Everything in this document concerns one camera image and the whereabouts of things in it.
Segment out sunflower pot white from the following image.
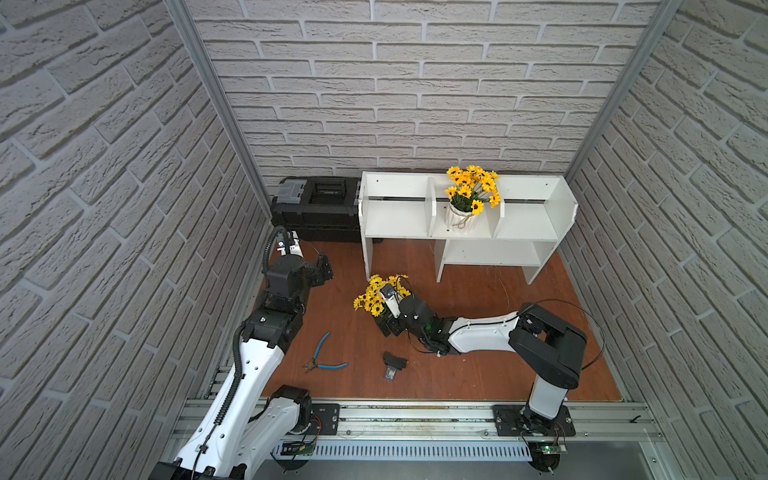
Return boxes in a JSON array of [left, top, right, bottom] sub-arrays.
[[352, 274, 411, 320], [445, 165, 502, 233]]

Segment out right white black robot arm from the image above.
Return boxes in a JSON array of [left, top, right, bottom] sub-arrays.
[[371, 295, 587, 436]]

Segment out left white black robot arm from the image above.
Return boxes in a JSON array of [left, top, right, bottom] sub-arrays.
[[149, 247, 333, 479]]

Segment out small black gadget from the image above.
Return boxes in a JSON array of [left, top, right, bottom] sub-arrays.
[[383, 352, 408, 382]]

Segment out black plastic toolbox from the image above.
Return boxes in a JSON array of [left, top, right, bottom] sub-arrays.
[[270, 176, 361, 243]]

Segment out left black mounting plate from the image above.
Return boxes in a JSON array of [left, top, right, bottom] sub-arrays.
[[288, 403, 341, 438]]

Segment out black mounting plate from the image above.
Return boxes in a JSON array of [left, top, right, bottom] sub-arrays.
[[491, 405, 576, 438], [288, 403, 341, 438]]

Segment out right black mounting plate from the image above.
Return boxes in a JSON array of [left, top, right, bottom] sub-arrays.
[[491, 405, 576, 438]]

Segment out white ventilation grille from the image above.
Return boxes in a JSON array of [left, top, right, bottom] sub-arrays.
[[272, 440, 532, 462]]

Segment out white wooden shelf unit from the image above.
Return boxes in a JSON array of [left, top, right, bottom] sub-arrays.
[[358, 172, 578, 284]]

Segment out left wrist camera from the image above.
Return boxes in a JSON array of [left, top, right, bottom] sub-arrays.
[[276, 226, 303, 257]]

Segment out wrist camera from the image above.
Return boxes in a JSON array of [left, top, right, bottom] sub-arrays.
[[276, 226, 303, 257], [379, 284, 400, 319]]

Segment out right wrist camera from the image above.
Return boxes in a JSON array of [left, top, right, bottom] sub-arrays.
[[379, 284, 400, 319]]

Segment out blue handled pliers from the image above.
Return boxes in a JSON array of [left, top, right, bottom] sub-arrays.
[[302, 331, 349, 373]]

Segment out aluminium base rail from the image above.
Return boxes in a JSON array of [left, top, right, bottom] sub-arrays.
[[313, 398, 665, 444]]

